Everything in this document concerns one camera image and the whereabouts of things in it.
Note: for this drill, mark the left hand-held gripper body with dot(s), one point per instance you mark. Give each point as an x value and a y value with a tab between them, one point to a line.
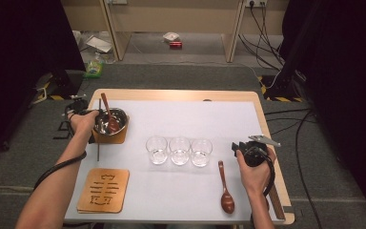
76	106

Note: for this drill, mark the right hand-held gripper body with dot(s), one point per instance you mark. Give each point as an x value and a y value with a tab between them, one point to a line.
255	154

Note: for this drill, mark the brown wooden spoon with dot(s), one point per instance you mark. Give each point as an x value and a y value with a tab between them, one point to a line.
112	126
227	203

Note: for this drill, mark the stainless steel bowl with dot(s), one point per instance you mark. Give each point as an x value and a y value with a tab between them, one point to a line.
120	117

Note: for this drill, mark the person's left hand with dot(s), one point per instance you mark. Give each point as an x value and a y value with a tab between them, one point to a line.
82	124

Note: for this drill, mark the person's right hand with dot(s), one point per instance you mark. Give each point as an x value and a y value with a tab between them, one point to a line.
257	179

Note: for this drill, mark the black stand base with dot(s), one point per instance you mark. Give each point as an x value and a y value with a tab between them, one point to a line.
278	87
65	84

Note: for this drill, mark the square wooden coaster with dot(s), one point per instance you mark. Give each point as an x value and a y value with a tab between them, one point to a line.
108	140
103	191

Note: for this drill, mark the clear drinking glass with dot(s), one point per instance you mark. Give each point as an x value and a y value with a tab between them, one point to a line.
201	152
179	151
156	149

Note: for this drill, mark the green plastic packet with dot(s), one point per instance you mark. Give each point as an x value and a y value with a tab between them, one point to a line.
92	70

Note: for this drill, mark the white table mat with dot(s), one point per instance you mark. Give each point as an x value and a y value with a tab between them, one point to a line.
187	120

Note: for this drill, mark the row of wooden chopsticks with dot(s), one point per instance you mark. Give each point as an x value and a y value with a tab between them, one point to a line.
278	206

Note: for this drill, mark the white paper box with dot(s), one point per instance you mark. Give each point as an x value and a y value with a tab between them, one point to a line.
99	44

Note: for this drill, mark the black curtain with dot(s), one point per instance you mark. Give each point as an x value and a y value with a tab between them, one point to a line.
19	63
346	95

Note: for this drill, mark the small red can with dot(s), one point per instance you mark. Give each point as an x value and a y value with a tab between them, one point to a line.
175	45

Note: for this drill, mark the crumpled white bag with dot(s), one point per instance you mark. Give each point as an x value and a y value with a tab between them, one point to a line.
171	36

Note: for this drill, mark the beige wooden desk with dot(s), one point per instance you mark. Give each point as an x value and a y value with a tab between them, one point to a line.
171	16

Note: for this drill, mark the white wall socket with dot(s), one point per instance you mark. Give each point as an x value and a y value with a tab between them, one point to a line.
257	3

